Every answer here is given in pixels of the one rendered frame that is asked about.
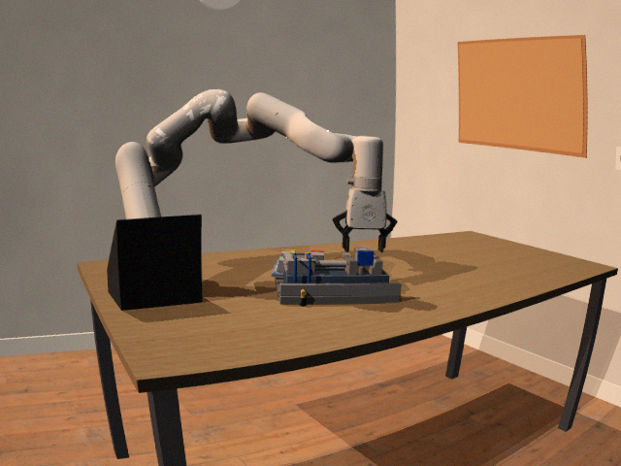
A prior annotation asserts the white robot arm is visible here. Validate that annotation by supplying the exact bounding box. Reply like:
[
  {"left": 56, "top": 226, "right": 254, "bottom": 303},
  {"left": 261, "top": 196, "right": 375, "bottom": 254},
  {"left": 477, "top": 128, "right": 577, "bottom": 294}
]
[{"left": 115, "top": 89, "right": 383, "bottom": 218}]

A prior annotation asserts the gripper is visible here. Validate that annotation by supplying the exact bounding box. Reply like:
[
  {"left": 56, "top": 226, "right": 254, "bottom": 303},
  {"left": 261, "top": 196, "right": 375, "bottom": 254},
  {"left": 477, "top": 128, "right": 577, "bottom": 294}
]
[{"left": 332, "top": 187, "right": 398, "bottom": 252}]

